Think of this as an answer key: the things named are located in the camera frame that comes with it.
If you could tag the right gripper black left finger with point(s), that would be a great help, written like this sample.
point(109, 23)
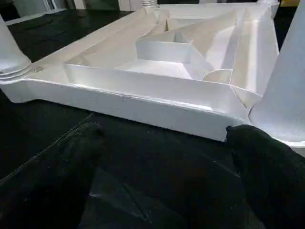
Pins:
point(52, 181)

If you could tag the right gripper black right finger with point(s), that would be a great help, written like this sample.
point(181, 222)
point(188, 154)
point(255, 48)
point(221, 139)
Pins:
point(269, 181)

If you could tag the white plastic table leg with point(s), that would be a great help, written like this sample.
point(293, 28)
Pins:
point(150, 3)
point(9, 47)
point(286, 83)

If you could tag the black mat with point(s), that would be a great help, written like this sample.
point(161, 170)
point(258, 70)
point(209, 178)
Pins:
point(155, 167)

